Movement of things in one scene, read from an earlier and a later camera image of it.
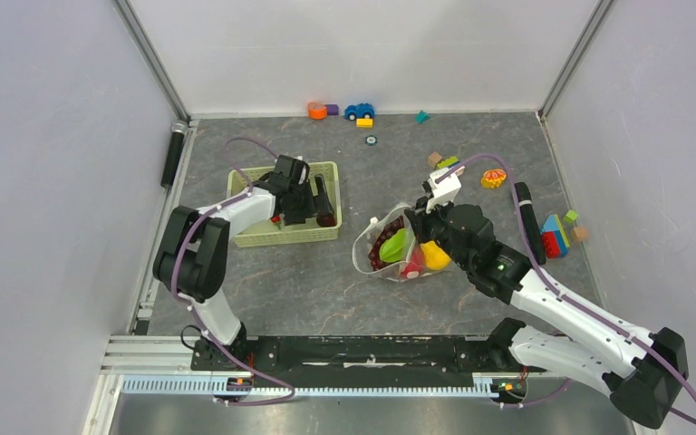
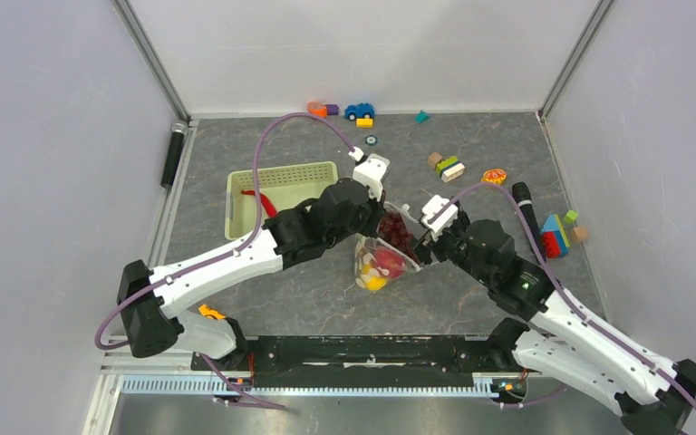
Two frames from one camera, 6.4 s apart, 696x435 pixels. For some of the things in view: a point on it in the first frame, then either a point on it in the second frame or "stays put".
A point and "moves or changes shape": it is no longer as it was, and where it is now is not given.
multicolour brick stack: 555,241 stays put
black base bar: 357,360 stays put
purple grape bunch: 375,260 to 392,230
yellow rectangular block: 364,122 stays put
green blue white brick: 447,163 stays put
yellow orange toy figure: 493,178 stays put
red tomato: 414,268 to 389,259
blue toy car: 360,111 stays put
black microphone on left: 173,155 stays put
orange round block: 317,111 stays put
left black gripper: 317,204 to 377,210
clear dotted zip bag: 388,246 moves or changes shape
